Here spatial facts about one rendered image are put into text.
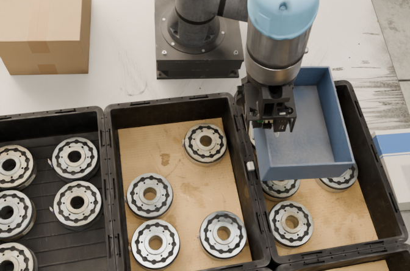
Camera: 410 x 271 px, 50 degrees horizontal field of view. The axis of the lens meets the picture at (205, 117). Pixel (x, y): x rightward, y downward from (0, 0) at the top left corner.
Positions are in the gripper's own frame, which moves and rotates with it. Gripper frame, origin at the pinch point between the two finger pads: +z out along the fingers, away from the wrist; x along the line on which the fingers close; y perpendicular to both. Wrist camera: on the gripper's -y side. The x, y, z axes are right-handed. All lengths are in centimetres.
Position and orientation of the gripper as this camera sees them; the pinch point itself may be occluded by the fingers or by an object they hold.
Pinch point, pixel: (260, 118)
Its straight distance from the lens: 78.7
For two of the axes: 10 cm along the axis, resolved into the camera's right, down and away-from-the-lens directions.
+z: 0.4, 4.6, 8.9
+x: 10.0, -0.6, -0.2
